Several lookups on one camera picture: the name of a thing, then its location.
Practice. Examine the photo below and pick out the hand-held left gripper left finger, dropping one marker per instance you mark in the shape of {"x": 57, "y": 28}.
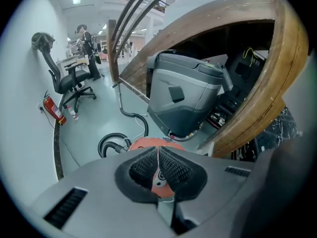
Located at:
{"x": 99, "y": 195}

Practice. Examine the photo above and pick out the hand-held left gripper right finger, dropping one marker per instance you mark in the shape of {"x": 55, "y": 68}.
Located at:
{"x": 213, "y": 190}

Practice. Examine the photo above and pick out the red vacuum cleaner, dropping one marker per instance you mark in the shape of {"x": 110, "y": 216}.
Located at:
{"x": 148, "y": 142}

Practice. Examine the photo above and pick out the clear plastic bottle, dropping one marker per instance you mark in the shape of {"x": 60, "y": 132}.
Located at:
{"x": 73, "y": 113}

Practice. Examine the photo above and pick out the plastic-wrapped black machine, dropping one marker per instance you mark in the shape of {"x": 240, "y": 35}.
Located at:
{"x": 277, "y": 133}

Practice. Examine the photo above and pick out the red fire extinguisher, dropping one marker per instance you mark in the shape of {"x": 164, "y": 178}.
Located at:
{"x": 53, "y": 110}

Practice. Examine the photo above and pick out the grey floor scrubber machine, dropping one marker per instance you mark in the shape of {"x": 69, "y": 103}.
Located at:
{"x": 185, "y": 95}

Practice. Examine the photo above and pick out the black office chair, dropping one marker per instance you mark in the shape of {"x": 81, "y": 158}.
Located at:
{"x": 67, "y": 82}

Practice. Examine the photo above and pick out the light brown wooden post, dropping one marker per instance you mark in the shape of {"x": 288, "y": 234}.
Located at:
{"x": 284, "y": 71}

